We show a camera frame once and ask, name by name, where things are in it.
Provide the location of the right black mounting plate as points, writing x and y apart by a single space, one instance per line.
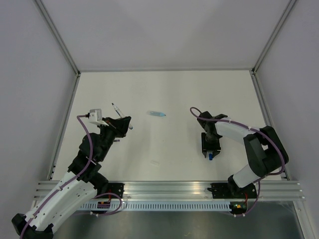
225 191

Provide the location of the white slotted cable duct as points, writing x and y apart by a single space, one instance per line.
100 206

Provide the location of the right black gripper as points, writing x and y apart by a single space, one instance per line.
215 149

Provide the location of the light blue highlighter pen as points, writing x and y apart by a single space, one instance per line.
156 114

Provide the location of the left aluminium frame post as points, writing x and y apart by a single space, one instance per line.
56 35

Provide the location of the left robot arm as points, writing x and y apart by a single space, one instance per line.
81 183

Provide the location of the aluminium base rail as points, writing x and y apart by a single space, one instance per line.
197 191

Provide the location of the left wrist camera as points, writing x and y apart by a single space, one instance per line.
95 117

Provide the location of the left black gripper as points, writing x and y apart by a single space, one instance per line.
119 126

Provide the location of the right aluminium frame post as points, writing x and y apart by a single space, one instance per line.
278 27

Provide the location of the aluminium frame post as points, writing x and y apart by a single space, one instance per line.
278 27
56 35

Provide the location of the white whiteboard marker pen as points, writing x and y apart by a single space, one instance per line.
120 114

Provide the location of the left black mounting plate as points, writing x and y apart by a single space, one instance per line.
115 188

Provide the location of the black mounting plate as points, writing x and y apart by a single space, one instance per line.
225 191
115 188

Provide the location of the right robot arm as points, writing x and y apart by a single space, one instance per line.
264 151

